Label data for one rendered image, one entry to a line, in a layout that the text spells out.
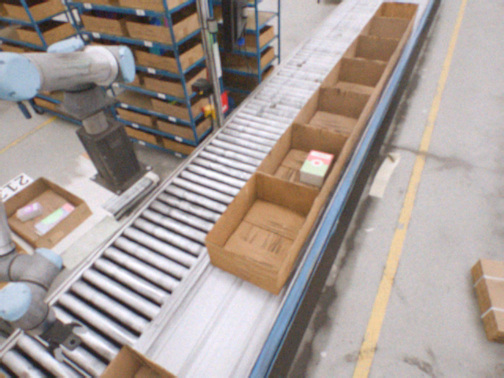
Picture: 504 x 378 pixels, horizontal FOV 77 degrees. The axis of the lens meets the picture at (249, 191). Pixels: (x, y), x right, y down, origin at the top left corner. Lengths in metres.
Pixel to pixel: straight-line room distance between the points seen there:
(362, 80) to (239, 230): 1.38
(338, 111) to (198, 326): 1.39
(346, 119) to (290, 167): 0.53
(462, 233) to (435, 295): 0.59
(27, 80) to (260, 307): 0.97
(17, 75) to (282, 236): 1.00
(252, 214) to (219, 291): 0.37
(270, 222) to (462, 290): 1.49
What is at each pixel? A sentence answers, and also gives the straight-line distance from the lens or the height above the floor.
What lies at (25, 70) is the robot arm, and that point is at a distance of 1.06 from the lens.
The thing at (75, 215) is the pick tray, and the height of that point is 0.82.
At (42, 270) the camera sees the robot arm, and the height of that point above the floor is 1.15.
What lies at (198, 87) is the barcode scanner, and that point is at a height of 1.08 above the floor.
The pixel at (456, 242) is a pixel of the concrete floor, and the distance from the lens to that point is 2.71.
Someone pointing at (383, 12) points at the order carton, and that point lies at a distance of 3.39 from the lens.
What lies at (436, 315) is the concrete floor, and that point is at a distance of 2.34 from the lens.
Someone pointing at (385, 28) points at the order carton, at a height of 0.97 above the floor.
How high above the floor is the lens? 1.97
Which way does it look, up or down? 46 degrees down
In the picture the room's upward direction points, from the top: 6 degrees counter-clockwise
